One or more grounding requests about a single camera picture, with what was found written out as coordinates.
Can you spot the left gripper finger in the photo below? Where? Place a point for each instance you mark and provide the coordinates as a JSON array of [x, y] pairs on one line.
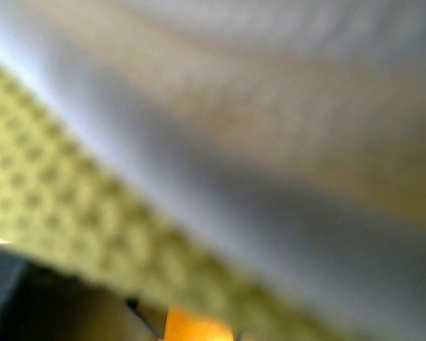
[[37, 303]]

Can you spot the yellow pikachu pillowcase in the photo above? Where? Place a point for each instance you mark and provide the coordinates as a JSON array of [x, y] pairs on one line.
[[182, 325]]

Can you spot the white pillow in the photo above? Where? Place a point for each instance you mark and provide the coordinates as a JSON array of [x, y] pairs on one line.
[[259, 162]]

